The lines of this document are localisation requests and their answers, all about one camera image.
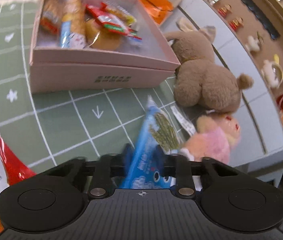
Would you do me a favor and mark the white ball candy bag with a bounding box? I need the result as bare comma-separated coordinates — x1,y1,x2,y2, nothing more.
101,1,137,27

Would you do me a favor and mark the blue seaweed snack bag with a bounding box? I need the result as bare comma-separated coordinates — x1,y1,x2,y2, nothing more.
119,95,179,189

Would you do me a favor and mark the white teapot ornament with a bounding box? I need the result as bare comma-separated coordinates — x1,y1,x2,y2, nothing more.
260,54,283,89

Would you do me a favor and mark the round yellow pastry packet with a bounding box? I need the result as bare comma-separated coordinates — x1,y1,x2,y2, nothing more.
85,18,122,51

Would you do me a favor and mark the red snack packet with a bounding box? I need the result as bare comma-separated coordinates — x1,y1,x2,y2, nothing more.
86,4,142,40

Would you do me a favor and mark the green grid tablecloth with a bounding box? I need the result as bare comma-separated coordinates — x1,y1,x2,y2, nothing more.
0,3,189,173

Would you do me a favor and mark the pink cardboard box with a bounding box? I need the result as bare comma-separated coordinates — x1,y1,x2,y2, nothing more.
30,0,179,93

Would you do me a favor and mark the red gold figurine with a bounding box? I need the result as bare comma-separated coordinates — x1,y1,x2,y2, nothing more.
229,17,244,32
217,4,232,18

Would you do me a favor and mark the long bread stick packet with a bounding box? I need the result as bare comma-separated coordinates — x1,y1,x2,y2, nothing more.
60,0,86,49

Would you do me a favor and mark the brown plush bear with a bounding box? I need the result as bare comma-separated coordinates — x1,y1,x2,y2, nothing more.
165,17,254,113

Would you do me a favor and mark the brown biscuit packet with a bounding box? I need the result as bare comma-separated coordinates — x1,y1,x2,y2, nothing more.
40,0,61,35

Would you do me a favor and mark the pink plush toy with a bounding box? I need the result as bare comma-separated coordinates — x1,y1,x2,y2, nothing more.
179,113,241,164

